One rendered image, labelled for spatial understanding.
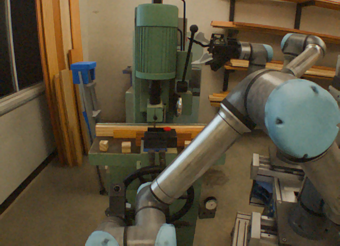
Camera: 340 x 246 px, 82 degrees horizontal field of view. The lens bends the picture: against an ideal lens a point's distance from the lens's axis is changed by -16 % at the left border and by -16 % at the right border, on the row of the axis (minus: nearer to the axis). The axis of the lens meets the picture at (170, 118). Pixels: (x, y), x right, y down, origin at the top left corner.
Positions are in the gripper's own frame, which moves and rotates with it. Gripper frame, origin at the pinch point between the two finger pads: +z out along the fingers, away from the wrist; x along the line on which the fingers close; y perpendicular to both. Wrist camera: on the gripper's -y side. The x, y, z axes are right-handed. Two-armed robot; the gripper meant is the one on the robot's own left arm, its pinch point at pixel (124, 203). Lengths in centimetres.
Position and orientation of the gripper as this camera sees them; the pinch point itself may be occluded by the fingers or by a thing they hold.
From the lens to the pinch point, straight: 82.6
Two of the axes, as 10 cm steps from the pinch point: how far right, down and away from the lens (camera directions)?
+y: 0.7, 9.9, -1.2
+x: 10.0, -0.6, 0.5
